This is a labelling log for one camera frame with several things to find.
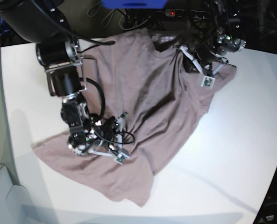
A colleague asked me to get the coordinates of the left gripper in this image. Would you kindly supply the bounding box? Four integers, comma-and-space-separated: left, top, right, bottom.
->
192, 43, 227, 68

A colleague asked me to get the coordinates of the black power strip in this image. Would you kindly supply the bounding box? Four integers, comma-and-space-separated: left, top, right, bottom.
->
164, 9, 211, 20

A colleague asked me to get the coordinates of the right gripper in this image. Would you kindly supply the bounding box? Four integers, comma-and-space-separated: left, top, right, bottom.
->
87, 119, 122, 154

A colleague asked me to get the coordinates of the blue box overhead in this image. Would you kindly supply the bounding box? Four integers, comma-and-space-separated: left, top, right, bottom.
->
102, 0, 167, 9

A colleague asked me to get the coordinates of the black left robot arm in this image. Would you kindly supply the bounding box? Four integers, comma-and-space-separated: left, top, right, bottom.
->
181, 0, 246, 70

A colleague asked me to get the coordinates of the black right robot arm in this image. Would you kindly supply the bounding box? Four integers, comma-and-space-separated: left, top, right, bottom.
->
0, 0, 118, 156

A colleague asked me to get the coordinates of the mauve t-shirt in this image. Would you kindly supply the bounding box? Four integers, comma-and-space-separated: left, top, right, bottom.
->
33, 28, 236, 206

